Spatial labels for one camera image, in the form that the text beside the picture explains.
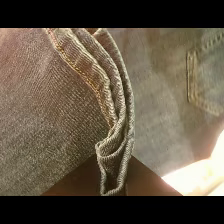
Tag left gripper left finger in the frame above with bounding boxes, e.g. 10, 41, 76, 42
41, 154, 102, 197

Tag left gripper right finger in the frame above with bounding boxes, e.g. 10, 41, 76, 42
125, 155, 183, 197

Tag black jeans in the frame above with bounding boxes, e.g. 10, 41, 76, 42
0, 28, 224, 197

